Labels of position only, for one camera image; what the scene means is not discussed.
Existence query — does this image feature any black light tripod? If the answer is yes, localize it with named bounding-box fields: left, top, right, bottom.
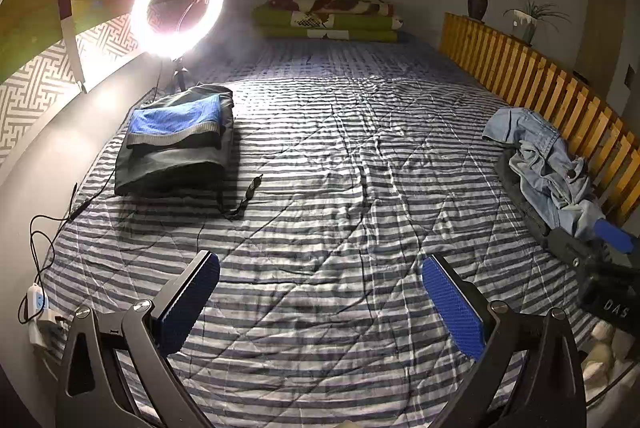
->
left=169, top=56, right=192, bottom=95

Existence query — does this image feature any blue grey folded garment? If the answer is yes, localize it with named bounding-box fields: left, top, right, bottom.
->
left=125, top=95, right=224, bottom=150

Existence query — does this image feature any striped bed sheet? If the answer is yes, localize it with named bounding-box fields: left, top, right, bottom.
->
left=40, top=36, right=601, bottom=428

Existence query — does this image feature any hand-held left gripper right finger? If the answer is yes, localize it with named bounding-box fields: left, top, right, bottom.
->
left=421, top=254, right=587, bottom=428

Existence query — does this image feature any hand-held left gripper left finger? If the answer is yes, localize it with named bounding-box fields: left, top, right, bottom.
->
left=55, top=251, right=221, bottom=428

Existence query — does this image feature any ring light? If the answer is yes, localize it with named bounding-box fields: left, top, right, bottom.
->
left=129, top=0, right=225, bottom=58

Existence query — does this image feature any beige door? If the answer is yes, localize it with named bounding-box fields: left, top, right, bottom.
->
left=588, top=0, right=627, bottom=85

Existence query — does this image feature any white power strip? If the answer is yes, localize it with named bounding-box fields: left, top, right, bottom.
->
left=26, top=285, right=69, bottom=350

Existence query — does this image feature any wooden slat railing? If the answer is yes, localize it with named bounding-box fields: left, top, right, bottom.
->
left=438, top=12, right=640, bottom=230

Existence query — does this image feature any dark grey crumpled garment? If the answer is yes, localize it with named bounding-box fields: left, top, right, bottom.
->
left=494, top=147, right=566, bottom=254

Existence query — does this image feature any dark folded garment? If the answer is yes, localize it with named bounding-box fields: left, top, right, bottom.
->
left=114, top=83, right=236, bottom=197

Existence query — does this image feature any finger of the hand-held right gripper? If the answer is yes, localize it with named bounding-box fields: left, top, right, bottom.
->
left=542, top=228, right=602, bottom=270
left=593, top=217, right=637, bottom=255

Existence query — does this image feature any light blue denim garment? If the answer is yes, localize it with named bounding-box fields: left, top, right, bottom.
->
left=482, top=107, right=608, bottom=241

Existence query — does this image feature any potted green plant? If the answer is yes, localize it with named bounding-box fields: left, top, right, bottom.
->
left=502, top=0, right=571, bottom=47

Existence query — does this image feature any black power cable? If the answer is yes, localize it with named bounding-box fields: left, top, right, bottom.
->
left=18, top=182, right=103, bottom=325

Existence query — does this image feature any black strap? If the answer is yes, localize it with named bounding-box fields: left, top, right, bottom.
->
left=224, top=174, right=265, bottom=220

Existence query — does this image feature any folded green floral quilt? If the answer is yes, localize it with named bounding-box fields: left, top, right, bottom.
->
left=251, top=0, right=405, bottom=44

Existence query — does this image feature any person's right hand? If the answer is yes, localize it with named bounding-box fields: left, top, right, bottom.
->
left=582, top=322, right=632, bottom=391

